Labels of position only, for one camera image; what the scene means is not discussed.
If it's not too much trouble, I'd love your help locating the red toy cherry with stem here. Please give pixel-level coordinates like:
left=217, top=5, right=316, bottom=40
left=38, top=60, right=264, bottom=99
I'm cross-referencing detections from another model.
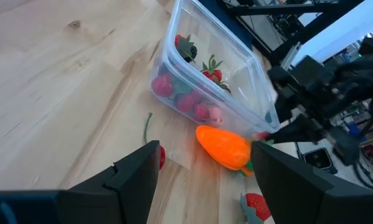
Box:
left=143, top=112, right=167, bottom=170

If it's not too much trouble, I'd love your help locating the orange toy carrot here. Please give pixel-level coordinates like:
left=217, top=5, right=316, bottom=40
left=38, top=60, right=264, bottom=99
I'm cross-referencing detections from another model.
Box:
left=195, top=125, right=255, bottom=177

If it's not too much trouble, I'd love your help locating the pink toy raspberry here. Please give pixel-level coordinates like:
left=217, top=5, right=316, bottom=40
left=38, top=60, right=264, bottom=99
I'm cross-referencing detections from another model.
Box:
left=208, top=105, right=225, bottom=128

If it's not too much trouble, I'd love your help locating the black aluminium frame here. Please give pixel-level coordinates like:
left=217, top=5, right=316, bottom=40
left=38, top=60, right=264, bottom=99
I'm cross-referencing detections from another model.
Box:
left=217, top=0, right=364, bottom=66

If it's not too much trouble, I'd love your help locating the dark toy blackberry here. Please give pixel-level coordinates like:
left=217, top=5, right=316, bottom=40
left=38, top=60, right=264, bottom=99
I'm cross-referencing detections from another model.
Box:
left=186, top=45, right=199, bottom=63

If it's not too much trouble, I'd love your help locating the clear plastic container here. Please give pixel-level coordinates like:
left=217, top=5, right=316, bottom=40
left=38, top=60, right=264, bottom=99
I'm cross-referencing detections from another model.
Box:
left=148, top=0, right=281, bottom=135

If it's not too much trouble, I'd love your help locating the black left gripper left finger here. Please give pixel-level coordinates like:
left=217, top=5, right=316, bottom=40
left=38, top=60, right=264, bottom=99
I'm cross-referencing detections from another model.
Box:
left=0, top=140, right=161, bottom=224

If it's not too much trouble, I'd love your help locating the small red toy cherry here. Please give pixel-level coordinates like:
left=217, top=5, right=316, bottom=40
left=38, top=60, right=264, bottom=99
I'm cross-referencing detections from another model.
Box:
left=253, top=131, right=271, bottom=141

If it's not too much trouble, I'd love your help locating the red toy strawberry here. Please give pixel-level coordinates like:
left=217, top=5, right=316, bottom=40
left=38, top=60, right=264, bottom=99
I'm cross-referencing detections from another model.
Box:
left=239, top=192, right=272, bottom=224
left=201, top=54, right=232, bottom=94
left=173, top=34, right=197, bottom=60

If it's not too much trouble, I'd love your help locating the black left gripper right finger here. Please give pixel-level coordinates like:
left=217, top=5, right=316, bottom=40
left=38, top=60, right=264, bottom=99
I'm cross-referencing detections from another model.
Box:
left=250, top=141, right=373, bottom=224

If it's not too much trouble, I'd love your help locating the red toy raspberry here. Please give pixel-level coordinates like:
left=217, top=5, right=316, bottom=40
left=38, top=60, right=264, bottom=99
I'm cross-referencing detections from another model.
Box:
left=194, top=102, right=210, bottom=121
left=175, top=93, right=195, bottom=113
left=151, top=74, right=174, bottom=98

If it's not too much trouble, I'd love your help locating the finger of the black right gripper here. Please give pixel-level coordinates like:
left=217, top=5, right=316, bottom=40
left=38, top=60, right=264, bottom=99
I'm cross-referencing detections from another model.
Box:
left=260, top=114, right=323, bottom=145
left=268, top=67, right=299, bottom=123

